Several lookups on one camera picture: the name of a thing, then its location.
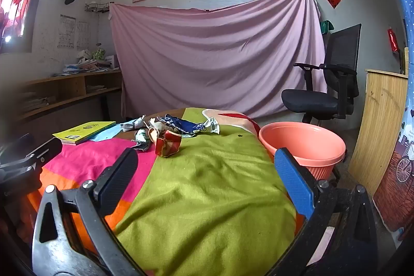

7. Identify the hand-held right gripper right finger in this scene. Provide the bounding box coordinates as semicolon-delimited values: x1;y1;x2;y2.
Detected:
268;147;397;276

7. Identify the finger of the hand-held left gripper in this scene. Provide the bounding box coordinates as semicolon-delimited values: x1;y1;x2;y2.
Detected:
10;133;63;167
0;164;43;199

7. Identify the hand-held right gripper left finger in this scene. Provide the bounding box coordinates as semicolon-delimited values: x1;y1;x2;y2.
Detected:
32;148;146;276

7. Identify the pink plate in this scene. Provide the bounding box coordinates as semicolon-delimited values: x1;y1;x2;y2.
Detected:
259;122;346;181

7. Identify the green white torn carton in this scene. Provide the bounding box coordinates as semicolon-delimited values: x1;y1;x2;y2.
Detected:
132;129;153;152

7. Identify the blue wrapper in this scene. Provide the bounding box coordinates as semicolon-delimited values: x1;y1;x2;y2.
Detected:
163;114;208;137

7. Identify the yellow book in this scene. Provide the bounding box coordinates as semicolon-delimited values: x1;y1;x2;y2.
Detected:
52;121;116;145

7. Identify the silver crumpled wrapper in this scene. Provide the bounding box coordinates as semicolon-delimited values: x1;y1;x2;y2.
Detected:
121;116;146;131

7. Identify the wooden shelf desk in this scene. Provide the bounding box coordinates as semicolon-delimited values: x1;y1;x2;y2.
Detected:
13;69;123;121

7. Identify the white crumpled paper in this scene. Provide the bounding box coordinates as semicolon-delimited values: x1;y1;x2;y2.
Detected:
148;117;168;140

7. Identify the colourful patchwork blanket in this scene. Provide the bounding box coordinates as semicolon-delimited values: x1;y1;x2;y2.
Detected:
19;107;306;276

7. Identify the pile of papers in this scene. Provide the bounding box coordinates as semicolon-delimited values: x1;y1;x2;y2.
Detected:
53;48;112;76

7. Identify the white green wrapper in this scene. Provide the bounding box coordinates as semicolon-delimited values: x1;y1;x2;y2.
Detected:
202;109;220;135

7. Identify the wooden board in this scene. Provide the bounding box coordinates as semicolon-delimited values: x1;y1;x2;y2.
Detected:
348;69;409;196

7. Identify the blue printed curtain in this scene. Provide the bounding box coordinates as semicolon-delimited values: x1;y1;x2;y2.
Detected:
372;0;414;241

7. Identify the black office chair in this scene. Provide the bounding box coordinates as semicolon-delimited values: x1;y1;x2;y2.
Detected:
281;24;362;126

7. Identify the pink hanging sheet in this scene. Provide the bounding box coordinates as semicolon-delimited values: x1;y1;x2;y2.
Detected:
109;0;327;121

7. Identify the green hanging bag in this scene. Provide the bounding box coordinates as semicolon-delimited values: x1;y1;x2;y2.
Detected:
320;19;335;35

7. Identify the red foil packet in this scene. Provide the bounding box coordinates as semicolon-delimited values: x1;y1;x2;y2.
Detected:
387;28;401;53

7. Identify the wall chart paper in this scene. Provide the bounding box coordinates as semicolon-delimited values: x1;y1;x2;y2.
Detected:
75;21;90;48
57;15;76;49

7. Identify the wire wall rack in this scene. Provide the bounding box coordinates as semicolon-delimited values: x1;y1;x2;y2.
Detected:
85;1;112;14

